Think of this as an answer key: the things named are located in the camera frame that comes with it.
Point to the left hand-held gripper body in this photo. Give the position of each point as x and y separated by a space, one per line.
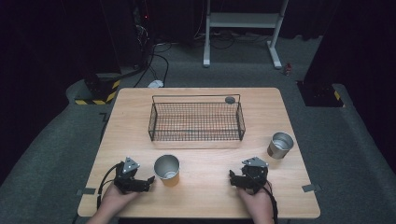
126 177

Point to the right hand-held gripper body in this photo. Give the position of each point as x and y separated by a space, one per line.
256 175

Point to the steel cup with orange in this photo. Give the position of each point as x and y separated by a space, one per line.
169 179

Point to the plain steel cup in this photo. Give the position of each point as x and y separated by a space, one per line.
275 151

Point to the person's left hand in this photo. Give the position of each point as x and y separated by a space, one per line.
116 199

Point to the person's right hand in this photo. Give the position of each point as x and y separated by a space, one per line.
257 202

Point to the grey tape piece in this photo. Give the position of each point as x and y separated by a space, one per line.
311 188
86 191

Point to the grey round table grommet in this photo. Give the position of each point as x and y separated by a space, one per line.
230 100

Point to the yellow black striped base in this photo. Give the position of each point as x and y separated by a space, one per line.
320 95
99 93

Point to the white power adapter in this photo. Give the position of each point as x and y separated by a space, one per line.
155 83

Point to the dark equipment rack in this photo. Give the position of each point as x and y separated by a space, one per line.
141 34

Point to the white metal stand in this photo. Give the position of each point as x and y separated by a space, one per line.
243 20

